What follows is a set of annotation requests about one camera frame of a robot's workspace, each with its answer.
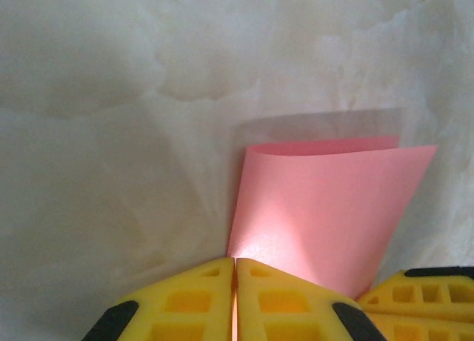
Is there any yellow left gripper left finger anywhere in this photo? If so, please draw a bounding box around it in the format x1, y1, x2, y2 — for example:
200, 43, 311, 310
83, 257, 237, 341

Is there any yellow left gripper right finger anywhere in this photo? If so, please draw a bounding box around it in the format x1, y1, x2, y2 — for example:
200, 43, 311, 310
236, 257, 389, 341

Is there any red square cloth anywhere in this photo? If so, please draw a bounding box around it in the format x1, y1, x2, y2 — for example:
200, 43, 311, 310
226, 135, 440, 301

